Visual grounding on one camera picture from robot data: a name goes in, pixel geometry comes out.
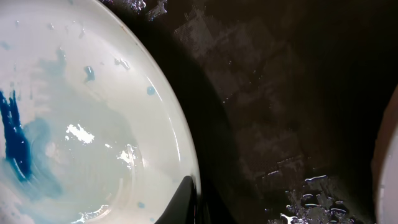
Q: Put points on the grey metal serving tray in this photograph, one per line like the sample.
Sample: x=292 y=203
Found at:
x=283 y=98

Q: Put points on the white plate with blue stain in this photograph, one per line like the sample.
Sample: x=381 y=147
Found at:
x=91 y=130

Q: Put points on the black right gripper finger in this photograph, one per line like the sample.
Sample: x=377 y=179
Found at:
x=181 y=208

